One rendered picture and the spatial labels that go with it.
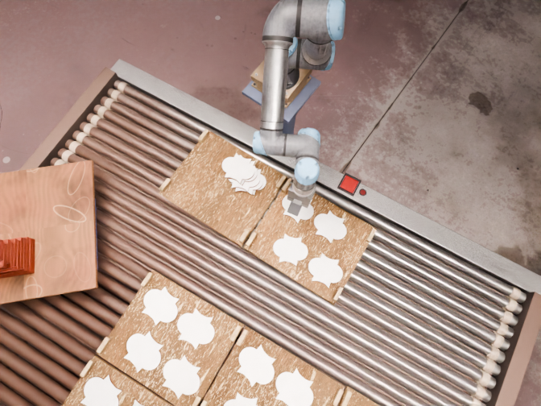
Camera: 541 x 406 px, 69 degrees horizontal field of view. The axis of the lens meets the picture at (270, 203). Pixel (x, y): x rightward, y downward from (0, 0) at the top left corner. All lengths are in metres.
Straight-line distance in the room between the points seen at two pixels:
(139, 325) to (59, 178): 0.64
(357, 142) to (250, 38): 1.16
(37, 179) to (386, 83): 2.36
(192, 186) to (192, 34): 1.86
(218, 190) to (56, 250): 0.64
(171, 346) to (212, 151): 0.79
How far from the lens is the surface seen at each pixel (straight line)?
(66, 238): 1.64
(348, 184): 1.69
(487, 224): 2.94
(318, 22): 1.28
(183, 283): 1.59
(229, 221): 1.60
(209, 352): 1.55
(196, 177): 1.68
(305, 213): 1.60
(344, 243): 1.60
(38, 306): 1.77
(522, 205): 3.11
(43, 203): 1.72
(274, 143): 1.29
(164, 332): 1.58
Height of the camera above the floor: 2.47
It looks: 72 degrees down
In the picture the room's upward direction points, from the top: 2 degrees clockwise
